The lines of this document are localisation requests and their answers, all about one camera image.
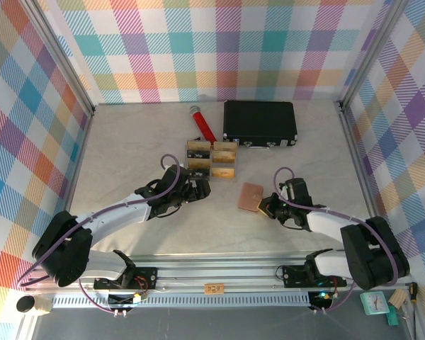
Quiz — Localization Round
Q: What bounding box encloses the aluminium frame post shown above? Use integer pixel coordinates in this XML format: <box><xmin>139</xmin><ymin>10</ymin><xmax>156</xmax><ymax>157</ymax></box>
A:
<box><xmin>339</xmin><ymin>0</ymin><xmax>411</xmax><ymax>111</ymax></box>
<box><xmin>20</xmin><ymin>0</ymin><xmax>96</xmax><ymax>118</ymax></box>

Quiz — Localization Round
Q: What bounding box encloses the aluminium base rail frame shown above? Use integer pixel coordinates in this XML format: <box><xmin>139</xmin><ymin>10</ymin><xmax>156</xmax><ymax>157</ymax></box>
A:
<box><xmin>28</xmin><ymin>251</ymin><xmax>414</xmax><ymax>295</ymax></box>

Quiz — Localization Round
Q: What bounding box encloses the black hard case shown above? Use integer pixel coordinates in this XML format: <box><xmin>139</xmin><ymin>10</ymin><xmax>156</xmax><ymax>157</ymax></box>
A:
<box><xmin>222</xmin><ymin>100</ymin><xmax>299</xmax><ymax>149</ymax></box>

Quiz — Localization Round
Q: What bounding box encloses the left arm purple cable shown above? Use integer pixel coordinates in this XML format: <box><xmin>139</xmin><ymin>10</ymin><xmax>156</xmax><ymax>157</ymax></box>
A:
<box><xmin>16</xmin><ymin>154</ymin><xmax>181</xmax><ymax>288</ymax></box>

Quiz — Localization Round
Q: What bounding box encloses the light wooden block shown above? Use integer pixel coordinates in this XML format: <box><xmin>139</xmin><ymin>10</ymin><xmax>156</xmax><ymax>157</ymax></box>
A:
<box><xmin>391</xmin><ymin>288</ymin><xmax>407</xmax><ymax>308</ymax></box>

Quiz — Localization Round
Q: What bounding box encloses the black yellow screwdriver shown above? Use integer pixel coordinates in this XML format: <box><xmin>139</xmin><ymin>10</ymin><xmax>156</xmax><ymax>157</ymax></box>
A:
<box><xmin>407</xmin><ymin>281</ymin><xmax>421</xmax><ymax>340</ymax></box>

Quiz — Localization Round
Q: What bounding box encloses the aluminium side rail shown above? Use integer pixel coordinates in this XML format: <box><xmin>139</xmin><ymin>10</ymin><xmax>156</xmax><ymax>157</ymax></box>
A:
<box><xmin>338</xmin><ymin>101</ymin><xmax>389</xmax><ymax>252</ymax></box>
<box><xmin>62</xmin><ymin>109</ymin><xmax>95</xmax><ymax>213</ymax></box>

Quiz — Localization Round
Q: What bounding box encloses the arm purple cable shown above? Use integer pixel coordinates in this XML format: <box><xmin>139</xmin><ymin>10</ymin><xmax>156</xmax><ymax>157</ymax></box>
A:
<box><xmin>16</xmin><ymin>154</ymin><xmax>181</xmax><ymax>288</ymax></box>
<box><xmin>273</xmin><ymin>166</ymin><xmax>400</xmax><ymax>286</ymax></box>

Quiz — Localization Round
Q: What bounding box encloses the wooden compartment organizer box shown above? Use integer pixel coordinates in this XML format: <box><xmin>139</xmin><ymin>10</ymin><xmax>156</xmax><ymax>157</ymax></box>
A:
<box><xmin>185</xmin><ymin>139</ymin><xmax>239</xmax><ymax>182</ymax></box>

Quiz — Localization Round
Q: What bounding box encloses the black round cup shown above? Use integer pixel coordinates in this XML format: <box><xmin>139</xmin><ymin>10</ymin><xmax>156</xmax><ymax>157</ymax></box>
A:
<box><xmin>16</xmin><ymin>295</ymin><xmax>37</xmax><ymax>315</ymax></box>

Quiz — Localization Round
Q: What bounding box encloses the red microphone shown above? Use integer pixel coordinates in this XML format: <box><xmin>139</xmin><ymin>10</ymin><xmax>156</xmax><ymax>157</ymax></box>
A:
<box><xmin>188</xmin><ymin>105</ymin><xmax>219</xmax><ymax>142</ymax></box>

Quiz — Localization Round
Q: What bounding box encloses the teal alarm clock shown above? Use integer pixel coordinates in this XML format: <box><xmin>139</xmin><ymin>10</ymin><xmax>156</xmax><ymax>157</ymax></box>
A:
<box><xmin>360</xmin><ymin>290</ymin><xmax>390</xmax><ymax>317</ymax></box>

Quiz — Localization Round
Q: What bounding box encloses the grey slotted cable duct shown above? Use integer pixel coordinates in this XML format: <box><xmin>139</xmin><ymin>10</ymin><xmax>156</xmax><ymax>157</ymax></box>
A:
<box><xmin>50</xmin><ymin>292</ymin><xmax>312</xmax><ymax>309</ymax></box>

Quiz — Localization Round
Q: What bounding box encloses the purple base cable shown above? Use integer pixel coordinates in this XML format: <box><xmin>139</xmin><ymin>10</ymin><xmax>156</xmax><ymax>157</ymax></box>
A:
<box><xmin>78</xmin><ymin>278</ymin><xmax>135</xmax><ymax>315</ymax></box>
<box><xmin>313</xmin><ymin>283</ymin><xmax>355</xmax><ymax>315</ymax></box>

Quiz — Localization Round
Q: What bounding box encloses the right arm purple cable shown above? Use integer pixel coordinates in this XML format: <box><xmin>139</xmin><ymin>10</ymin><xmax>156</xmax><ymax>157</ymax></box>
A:
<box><xmin>273</xmin><ymin>166</ymin><xmax>400</xmax><ymax>286</ymax></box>

